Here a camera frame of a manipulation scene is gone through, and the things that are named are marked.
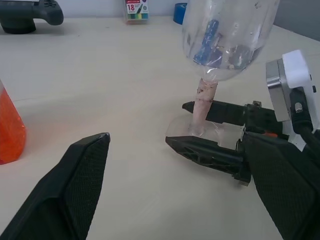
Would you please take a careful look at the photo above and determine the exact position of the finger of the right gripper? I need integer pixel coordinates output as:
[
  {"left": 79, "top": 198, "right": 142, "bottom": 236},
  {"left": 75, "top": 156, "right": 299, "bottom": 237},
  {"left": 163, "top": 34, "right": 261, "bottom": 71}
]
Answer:
[
  {"left": 182, "top": 99, "right": 247, "bottom": 126},
  {"left": 164, "top": 135, "right": 252, "bottom": 187}
]

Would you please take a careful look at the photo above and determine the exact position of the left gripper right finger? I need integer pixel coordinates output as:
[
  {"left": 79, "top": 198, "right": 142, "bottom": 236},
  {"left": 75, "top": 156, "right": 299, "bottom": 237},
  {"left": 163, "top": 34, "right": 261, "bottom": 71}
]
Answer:
[{"left": 243, "top": 131, "right": 320, "bottom": 240}]

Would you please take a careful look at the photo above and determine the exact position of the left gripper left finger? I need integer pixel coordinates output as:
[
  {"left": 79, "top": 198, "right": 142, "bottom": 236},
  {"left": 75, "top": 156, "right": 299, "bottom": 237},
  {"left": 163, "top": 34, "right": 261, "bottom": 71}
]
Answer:
[{"left": 0, "top": 131, "right": 111, "bottom": 240}]

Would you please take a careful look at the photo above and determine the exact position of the clear plastic wine glass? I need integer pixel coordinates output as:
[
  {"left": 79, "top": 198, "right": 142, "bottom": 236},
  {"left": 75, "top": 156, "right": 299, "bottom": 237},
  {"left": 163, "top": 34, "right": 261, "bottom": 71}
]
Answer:
[{"left": 165, "top": 0, "right": 281, "bottom": 149}]

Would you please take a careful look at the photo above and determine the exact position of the bottle with orange liquid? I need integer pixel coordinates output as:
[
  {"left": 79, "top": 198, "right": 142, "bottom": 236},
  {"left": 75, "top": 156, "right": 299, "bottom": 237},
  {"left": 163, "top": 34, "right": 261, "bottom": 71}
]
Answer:
[{"left": 0, "top": 79, "right": 27, "bottom": 166}]

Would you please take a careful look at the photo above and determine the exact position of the blue tape roll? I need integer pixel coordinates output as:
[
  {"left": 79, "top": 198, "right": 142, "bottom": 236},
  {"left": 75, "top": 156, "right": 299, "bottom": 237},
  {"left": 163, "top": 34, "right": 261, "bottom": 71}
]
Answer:
[{"left": 172, "top": 2, "right": 189, "bottom": 25}]

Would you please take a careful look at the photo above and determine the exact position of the coloured marker pen pack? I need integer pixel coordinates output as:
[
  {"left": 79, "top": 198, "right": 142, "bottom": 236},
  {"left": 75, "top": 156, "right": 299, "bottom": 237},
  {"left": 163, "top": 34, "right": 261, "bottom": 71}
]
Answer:
[{"left": 123, "top": 0, "right": 150, "bottom": 26}]

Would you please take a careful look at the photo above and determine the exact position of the grey handheld game controller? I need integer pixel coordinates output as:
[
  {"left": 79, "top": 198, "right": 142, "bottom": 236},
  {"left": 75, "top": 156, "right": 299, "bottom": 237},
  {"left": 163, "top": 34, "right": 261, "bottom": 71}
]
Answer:
[{"left": 0, "top": 0, "right": 65, "bottom": 35}]

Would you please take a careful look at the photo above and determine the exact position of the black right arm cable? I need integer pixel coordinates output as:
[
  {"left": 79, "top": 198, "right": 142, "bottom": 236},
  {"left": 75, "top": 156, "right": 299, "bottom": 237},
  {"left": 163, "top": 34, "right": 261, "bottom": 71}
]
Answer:
[{"left": 289, "top": 89, "right": 320, "bottom": 145}]

